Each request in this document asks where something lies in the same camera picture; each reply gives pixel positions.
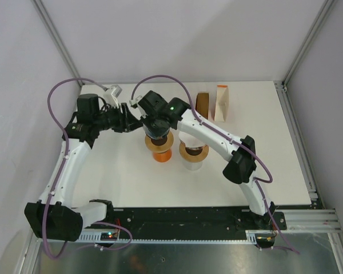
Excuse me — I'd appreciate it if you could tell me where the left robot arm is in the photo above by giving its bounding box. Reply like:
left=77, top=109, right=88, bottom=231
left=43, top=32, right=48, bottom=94
left=24, top=94, right=142, bottom=242

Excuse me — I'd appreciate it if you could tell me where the orange glass carafe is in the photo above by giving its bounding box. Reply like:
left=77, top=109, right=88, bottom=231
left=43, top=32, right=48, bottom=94
left=153, top=150, right=172, bottom=163

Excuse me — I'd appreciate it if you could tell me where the clear glass carafe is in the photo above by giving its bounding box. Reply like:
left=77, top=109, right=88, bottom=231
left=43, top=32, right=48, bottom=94
left=182, top=159, right=203, bottom=171

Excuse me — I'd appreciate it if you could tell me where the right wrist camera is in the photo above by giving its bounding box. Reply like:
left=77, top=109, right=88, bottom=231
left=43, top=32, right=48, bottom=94
left=129, top=95, right=144, bottom=109

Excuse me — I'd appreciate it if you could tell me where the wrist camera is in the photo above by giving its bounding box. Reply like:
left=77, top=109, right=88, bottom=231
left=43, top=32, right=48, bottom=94
left=103, top=85, right=122, bottom=107
left=129, top=95, right=144, bottom=109

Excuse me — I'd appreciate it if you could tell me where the white paper coffee filter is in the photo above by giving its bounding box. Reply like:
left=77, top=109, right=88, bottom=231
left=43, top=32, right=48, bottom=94
left=178, top=131, right=206, bottom=148

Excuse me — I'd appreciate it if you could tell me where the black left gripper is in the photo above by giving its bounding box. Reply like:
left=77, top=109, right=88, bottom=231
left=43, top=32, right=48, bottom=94
left=94, top=103, right=143, bottom=134

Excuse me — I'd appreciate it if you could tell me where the wooden dripper holder ring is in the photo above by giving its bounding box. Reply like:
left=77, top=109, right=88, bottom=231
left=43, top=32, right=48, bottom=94
left=145, top=134, right=175, bottom=154

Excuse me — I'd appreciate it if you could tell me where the blue ribbed glass dripper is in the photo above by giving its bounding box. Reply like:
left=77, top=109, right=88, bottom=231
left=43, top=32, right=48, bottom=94
left=145, top=128, right=169, bottom=140

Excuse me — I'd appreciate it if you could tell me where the orange box of white filters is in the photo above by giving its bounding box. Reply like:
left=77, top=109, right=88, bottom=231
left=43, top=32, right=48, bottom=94
left=211, top=84, right=229, bottom=122

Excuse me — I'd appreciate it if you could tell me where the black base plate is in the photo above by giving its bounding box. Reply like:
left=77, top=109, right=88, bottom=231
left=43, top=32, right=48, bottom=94
left=103, top=205, right=287, bottom=236

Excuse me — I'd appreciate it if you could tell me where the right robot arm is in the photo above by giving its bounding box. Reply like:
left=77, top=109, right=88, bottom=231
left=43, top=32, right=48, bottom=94
left=130, top=90, right=274, bottom=229

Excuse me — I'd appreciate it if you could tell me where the grey cable duct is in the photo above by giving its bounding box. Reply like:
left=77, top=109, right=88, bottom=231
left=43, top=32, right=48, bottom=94
left=75, top=229, right=274, bottom=245

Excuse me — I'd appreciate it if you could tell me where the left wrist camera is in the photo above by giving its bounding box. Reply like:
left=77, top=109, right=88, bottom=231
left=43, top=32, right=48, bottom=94
left=103, top=85, right=122, bottom=107

